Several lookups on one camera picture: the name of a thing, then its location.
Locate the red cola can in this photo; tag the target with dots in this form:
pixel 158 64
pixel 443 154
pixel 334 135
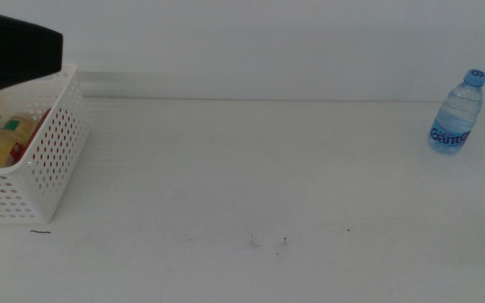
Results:
pixel 40 124

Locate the clear water bottle blue cap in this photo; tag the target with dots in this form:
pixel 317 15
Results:
pixel 456 118

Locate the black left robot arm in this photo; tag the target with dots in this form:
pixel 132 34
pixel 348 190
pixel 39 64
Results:
pixel 11 50

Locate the white perforated plastic basket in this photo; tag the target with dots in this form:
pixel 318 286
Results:
pixel 57 151

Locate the small black thread scrap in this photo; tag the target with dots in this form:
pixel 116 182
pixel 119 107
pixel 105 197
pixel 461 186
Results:
pixel 40 232

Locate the pale grey wall trunking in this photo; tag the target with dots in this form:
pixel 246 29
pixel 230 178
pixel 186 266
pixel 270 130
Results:
pixel 141 86

